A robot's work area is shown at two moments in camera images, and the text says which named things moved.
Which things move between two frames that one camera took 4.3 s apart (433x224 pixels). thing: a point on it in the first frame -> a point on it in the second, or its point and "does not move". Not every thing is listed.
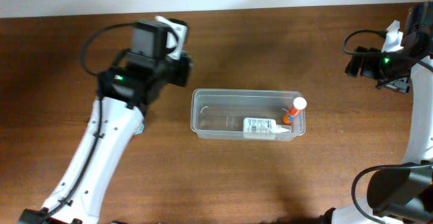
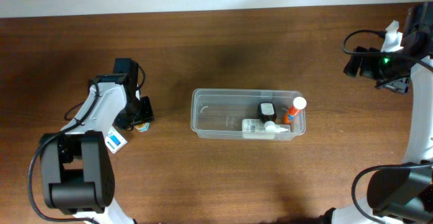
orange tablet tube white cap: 299,104 does not move
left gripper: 183,74 -> 143,110
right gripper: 354,65 does not move
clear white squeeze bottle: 256,128 does not move
